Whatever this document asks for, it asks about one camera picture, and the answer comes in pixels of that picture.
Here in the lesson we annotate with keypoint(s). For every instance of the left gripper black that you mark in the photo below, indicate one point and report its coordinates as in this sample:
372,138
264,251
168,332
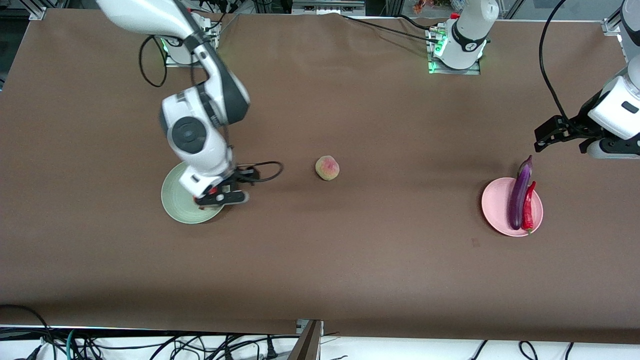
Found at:
573,126

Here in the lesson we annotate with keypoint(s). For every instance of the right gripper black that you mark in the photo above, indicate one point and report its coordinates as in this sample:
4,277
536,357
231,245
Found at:
240,175

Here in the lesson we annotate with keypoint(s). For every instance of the purple eggplant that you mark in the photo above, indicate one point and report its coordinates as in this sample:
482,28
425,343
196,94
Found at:
519,200

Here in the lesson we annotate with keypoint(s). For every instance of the red chili pepper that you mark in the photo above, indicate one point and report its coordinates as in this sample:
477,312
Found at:
528,215

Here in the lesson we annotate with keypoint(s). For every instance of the yellow pink peach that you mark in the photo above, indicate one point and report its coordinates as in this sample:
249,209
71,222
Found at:
327,167

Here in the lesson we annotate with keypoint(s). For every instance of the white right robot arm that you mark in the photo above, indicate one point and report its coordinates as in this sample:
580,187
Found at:
200,150

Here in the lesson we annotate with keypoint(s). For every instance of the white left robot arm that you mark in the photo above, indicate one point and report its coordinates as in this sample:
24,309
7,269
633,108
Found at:
467,30

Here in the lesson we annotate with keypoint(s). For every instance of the light green plate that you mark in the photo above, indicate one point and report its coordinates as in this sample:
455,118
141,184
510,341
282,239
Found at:
172,200

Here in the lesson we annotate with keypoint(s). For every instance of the pink plate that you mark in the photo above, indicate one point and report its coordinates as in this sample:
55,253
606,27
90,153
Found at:
495,205

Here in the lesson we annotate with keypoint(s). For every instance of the brown table cover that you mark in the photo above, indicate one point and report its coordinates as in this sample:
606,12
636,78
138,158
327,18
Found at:
300,275

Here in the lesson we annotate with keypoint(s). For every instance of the aluminium corner profile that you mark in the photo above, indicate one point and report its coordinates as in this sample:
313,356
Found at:
37,12
611,26

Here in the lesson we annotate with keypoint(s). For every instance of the red orange background items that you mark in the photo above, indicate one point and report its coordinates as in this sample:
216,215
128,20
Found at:
422,6

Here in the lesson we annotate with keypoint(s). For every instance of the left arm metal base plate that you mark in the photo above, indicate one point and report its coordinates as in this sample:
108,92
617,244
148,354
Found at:
455,71

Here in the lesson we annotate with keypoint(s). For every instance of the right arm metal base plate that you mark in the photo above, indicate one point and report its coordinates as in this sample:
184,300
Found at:
172,62

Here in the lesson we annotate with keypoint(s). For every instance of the aluminium camera post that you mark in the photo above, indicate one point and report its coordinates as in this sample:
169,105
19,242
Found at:
307,345

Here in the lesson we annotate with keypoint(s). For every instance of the aluminium frame rail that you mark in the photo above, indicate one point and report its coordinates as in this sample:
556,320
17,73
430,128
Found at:
325,9

